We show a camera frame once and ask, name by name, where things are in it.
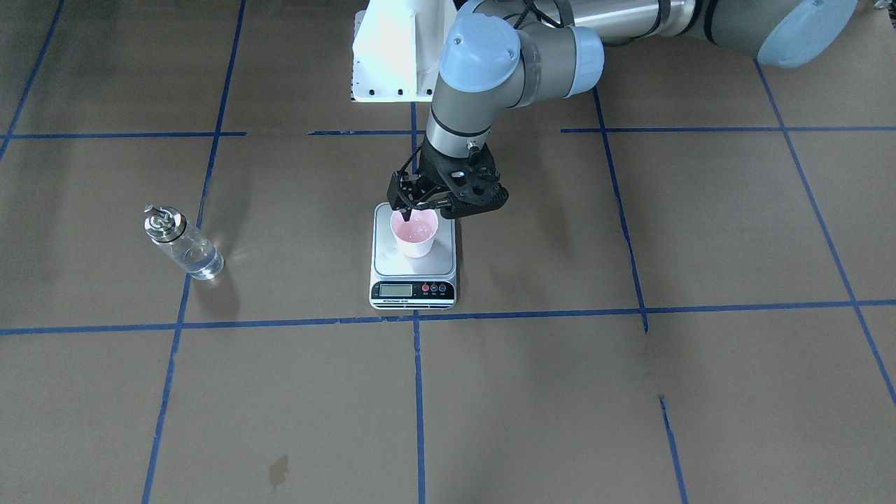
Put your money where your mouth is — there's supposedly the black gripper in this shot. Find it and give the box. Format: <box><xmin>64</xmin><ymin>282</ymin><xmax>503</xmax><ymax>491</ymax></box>
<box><xmin>387</xmin><ymin>143</ymin><xmax>509</xmax><ymax>221</ymax></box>

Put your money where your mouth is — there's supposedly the pink paper cup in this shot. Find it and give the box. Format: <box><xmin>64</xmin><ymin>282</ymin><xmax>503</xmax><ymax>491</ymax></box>
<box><xmin>389</xmin><ymin>209</ymin><xmax>439</xmax><ymax>258</ymax></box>

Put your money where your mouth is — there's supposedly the glass sauce bottle metal spout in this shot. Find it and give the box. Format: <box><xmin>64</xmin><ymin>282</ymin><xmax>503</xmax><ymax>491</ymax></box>
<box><xmin>143</xmin><ymin>204</ymin><xmax>225</xmax><ymax>280</ymax></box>

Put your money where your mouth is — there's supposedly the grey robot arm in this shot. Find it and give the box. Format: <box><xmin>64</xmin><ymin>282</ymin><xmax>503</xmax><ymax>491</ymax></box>
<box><xmin>387</xmin><ymin>1</ymin><xmax>857</xmax><ymax>220</ymax></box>

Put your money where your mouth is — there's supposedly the digital kitchen scale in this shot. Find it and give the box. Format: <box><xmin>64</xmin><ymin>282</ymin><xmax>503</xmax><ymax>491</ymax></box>
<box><xmin>369</xmin><ymin>203</ymin><xmax>458</xmax><ymax>310</ymax></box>

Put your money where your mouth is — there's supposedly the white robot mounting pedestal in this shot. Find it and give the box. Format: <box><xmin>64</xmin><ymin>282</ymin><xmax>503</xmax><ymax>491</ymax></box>
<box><xmin>350</xmin><ymin>1</ymin><xmax>457</xmax><ymax>103</ymax></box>

